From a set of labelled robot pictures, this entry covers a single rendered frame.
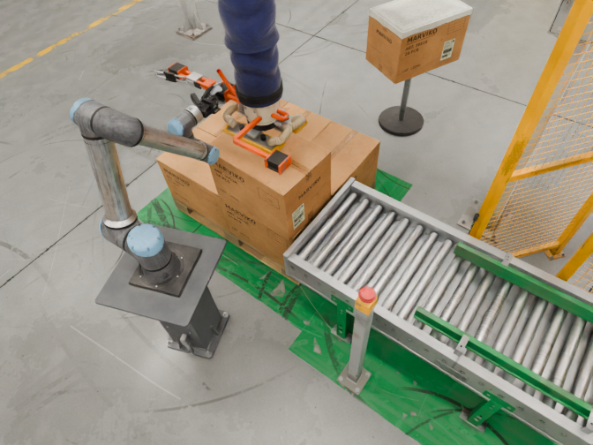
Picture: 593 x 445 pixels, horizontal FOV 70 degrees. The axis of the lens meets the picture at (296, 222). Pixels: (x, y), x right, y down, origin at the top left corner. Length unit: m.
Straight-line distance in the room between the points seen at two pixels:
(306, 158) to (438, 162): 1.66
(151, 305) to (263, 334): 0.88
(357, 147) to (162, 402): 2.01
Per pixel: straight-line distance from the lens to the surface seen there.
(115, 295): 2.28
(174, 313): 2.12
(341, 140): 3.01
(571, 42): 1.87
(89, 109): 1.79
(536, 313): 2.46
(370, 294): 1.72
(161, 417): 2.78
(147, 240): 2.01
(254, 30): 1.85
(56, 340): 3.25
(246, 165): 2.32
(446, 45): 3.57
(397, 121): 4.02
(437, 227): 2.52
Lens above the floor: 2.56
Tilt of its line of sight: 53 degrees down
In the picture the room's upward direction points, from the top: 5 degrees counter-clockwise
